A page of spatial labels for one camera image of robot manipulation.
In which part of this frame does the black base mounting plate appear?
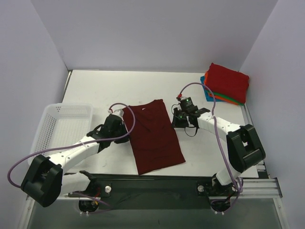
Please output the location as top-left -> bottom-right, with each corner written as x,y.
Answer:
72,174 -> 237,211

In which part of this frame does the folded blue t-shirt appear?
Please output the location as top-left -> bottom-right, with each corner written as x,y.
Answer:
200,75 -> 214,102

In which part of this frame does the folded green t-shirt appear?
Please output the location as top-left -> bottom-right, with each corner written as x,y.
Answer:
206,89 -> 244,105

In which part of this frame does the dark maroon t-shirt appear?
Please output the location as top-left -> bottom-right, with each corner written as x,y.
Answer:
123,99 -> 185,175

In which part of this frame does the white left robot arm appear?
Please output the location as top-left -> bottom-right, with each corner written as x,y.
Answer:
21,112 -> 129,207

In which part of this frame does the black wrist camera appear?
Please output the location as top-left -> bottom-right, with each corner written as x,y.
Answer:
180,97 -> 198,113
105,109 -> 126,137

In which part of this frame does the white plastic basket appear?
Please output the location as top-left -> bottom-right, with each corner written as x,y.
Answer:
30,103 -> 93,154

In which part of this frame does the folded orange t-shirt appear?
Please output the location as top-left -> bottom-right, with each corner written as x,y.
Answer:
204,70 -> 242,105

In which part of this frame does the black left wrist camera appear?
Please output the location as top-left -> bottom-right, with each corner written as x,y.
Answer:
105,109 -> 126,137

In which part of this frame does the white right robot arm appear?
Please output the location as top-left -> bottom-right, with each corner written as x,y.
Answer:
172,107 -> 266,195

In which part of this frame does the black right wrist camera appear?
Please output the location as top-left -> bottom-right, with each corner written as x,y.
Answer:
180,97 -> 198,113

